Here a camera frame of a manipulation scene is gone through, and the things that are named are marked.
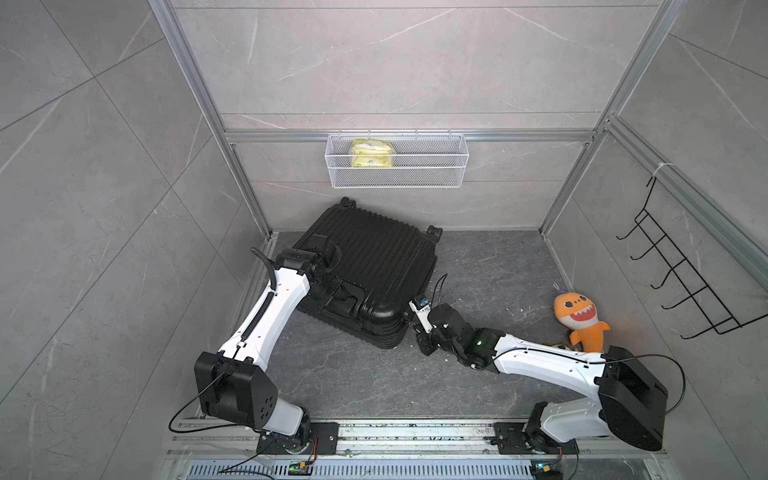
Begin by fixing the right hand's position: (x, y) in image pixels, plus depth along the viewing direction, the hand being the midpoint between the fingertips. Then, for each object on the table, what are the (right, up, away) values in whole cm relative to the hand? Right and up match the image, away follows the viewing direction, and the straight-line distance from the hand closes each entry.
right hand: (418, 326), depth 83 cm
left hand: (-23, +10, -2) cm, 25 cm away
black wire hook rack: (+60, +8, -21) cm, 64 cm away
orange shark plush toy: (+48, +3, +5) cm, 49 cm away
